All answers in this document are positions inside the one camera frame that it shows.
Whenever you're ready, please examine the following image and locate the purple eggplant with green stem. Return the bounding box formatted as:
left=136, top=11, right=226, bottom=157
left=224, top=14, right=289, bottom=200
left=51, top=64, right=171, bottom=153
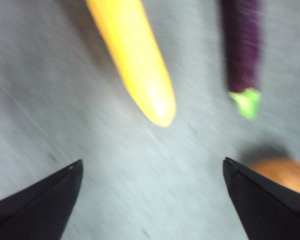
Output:
left=221, top=0, right=263, bottom=121

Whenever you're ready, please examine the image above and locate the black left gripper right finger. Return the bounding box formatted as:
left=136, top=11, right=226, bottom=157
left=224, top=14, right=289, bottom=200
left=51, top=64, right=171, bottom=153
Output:
left=223, top=156, right=300, bottom=240

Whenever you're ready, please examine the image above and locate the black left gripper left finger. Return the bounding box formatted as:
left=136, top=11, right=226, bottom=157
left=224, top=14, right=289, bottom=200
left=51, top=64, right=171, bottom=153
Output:
left=0, top=159, right=84, bottom=240

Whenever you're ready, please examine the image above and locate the yellow corn cob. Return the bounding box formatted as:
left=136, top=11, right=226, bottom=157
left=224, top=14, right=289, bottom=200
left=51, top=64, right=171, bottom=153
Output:
left=86, top=0, right=177, bottom=128

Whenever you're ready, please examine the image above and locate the brown potato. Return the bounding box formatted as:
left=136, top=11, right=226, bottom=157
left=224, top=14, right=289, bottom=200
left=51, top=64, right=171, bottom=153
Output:
left=247, top=157, right=300, bottom=198

